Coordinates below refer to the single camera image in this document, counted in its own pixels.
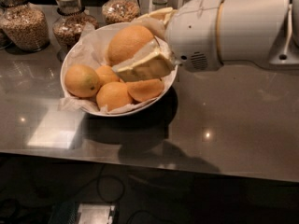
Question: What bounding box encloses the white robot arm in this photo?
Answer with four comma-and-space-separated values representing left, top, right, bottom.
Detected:
113, 0, 299, 81

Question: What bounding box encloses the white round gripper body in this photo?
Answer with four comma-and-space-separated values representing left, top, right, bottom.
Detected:
165, 0, 222, 72

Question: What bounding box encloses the black cable on floor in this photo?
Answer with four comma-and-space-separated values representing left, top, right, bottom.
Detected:
0, 163, 194, 224

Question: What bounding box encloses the white oval bowl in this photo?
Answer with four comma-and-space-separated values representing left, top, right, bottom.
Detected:
59, 22, 178, 117

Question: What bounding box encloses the large glass cereal jar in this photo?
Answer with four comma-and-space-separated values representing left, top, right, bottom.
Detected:
0, 0, 50, 52

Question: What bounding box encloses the small hidden orange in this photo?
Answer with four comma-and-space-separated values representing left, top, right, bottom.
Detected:
95, 65, 120, 86

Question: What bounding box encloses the middle glass granola jar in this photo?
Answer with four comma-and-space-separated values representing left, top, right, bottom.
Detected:
52, 0, 99, 52

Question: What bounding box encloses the glass jar at left edge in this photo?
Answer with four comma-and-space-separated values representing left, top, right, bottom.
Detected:
0, 7, 12, 49

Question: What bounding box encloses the right glass muesli jar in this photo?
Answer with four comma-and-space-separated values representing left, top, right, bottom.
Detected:
102, 0, 140, 24

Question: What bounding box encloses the grey box on floor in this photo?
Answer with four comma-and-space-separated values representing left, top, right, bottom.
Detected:
48, 201, 120, 224

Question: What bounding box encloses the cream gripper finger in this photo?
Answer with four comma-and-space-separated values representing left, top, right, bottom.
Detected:
140, 7, 177, 26
112, 38, 175, 82

